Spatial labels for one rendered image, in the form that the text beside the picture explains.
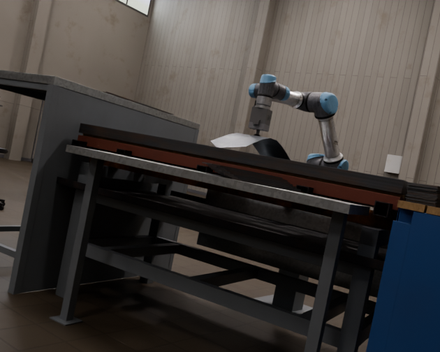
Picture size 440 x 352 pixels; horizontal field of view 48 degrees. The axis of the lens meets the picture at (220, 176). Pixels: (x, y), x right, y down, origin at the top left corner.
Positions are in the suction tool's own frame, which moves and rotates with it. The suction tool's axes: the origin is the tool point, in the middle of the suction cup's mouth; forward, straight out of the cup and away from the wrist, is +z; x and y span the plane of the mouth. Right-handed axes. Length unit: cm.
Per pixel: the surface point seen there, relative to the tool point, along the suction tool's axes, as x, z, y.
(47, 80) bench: -54, -8, -88
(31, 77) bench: -54, -8, -100
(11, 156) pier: 582, 88, -872
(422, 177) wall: 817, -37, -5
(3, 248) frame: -54, 76, -97
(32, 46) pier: 582, -173, -871
